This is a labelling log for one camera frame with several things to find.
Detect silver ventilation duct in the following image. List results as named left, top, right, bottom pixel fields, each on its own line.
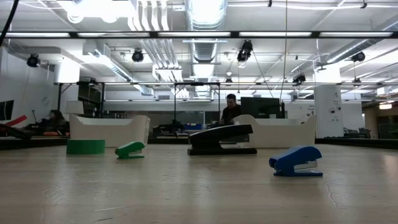
left=185, top=0, right=228, bottom=99

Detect black stapler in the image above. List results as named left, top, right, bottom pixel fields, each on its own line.
left=187, top=124, right=258, bottom=156

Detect black wall screen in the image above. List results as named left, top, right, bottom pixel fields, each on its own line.
left=0, top=100, right=15, bottom=122

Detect white pillar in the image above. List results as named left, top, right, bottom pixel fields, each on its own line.
left=313, top=85, right=345, bottom=139

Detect white plastic bin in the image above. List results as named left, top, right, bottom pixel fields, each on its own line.
left=233, top=114, right=317, bottom=149
left=68, top=114, right=150, bottom=148

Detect black monitor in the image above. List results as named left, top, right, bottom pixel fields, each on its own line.
left=240, top=96, right=282, bottom=119

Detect person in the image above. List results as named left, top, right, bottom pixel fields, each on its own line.
left=45, top=109, right=70, bottom=129
left=219, top=93, right=243, bottom=126

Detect red slanted bar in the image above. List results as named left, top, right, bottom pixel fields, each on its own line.
left=5, top=114, right=28, bottom=128

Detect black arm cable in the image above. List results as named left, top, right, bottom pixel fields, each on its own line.
left=0, top=0, right=20, bottom=47

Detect green mini stapler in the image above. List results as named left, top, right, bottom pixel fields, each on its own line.
left=114, top=141, right=146, bottom=161

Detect thin hanging cable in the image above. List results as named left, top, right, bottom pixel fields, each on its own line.
left=279, top=0, right=289, bottom=102

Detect blue mini stapler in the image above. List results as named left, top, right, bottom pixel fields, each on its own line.
left=269, top=145, right=323, bottom=177

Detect green tape roll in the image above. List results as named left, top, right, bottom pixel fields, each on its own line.
left=66, top=139, right=106, bottom=156

